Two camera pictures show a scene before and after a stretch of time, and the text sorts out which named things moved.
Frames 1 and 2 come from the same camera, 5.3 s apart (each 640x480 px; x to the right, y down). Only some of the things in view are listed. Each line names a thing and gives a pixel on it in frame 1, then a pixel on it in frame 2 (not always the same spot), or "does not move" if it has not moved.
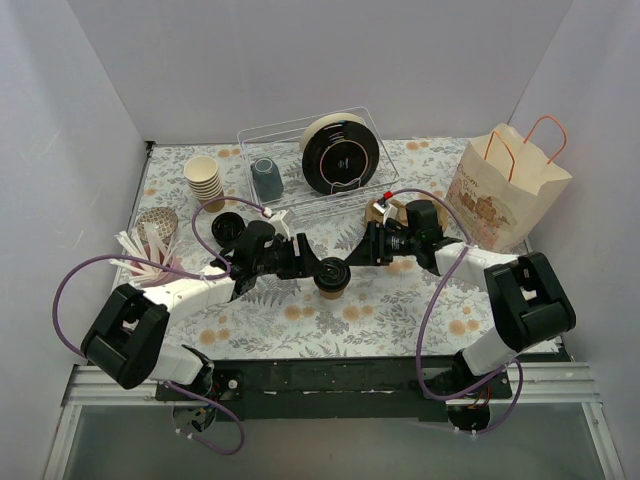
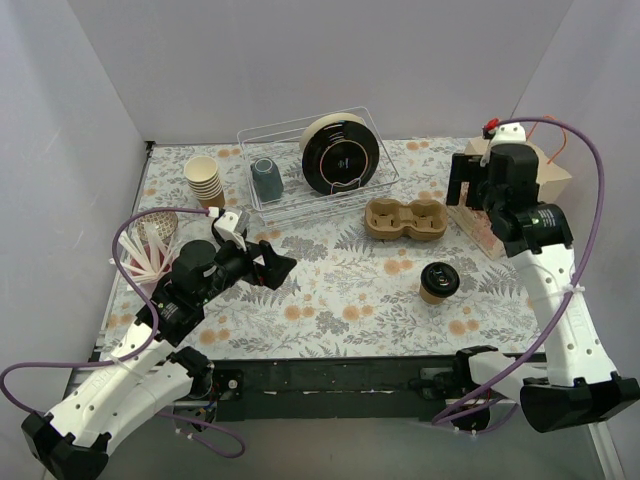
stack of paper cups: x=202 y=173 does not move
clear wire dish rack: x=300 y=163 does not move
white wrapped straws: x=144 y=241 does not move
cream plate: x=324 y=120 does not move
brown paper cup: x=331 y=295 -> x=429 y=299
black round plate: x=340 y=157 does not move
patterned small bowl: x=165 y=219 does not move
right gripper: x=373 y=244 -> x=470 y=181
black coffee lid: x=332 y=274 -> x=439 y=279
